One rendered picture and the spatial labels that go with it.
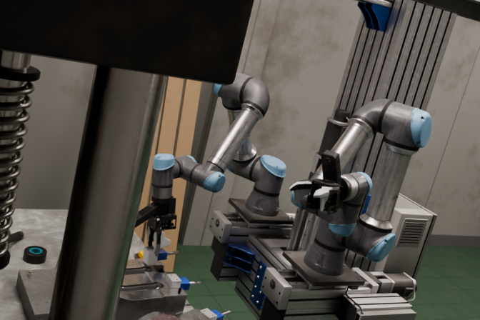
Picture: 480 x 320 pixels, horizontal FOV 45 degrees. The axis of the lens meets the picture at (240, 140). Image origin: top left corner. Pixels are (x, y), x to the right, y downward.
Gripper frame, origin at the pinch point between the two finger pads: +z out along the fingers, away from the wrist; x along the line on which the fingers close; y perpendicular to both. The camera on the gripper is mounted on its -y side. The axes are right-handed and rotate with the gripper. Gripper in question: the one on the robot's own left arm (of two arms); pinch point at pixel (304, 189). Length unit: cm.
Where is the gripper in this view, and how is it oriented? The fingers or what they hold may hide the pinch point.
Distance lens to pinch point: 148.7
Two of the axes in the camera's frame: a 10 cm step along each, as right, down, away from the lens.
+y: -1.3, 9.8, 1.5
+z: -6.0, 0.4, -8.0
